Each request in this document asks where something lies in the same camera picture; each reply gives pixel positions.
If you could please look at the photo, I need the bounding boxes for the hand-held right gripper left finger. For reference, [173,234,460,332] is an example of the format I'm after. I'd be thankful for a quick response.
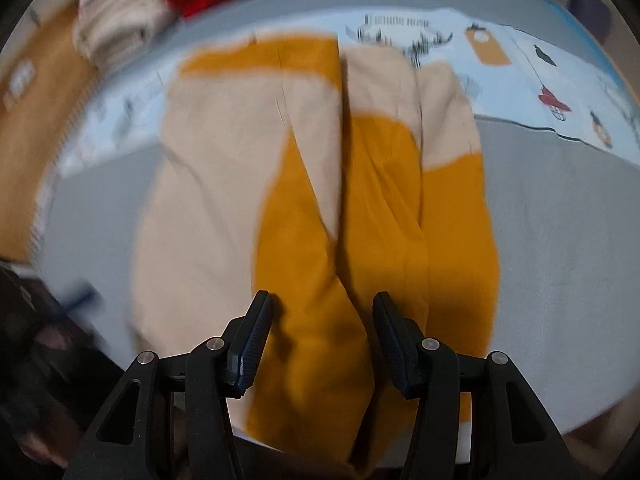
[62,290,275,480]

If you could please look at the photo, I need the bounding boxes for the grey bed sheet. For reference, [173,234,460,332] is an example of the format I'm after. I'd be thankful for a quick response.
[35,0,640,441]

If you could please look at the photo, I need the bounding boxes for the light blue printed blanket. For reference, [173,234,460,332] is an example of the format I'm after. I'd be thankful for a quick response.
[50,7,640,177]

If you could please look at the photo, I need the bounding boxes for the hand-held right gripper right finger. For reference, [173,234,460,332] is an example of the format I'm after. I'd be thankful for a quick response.
[372,291,581,480]

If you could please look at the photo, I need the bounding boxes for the purple cushion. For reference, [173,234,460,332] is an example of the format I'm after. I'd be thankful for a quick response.
[567,0,613,43]

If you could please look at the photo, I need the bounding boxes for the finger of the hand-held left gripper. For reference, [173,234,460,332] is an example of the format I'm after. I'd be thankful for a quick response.
[57,284,107,317]

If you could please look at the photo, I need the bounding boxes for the beige striped clothes pile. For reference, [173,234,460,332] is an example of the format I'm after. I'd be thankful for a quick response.
[72,0,182,68]

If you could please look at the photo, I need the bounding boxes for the beige and orange pants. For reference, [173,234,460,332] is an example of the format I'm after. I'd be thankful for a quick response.
[127,32,501,480]

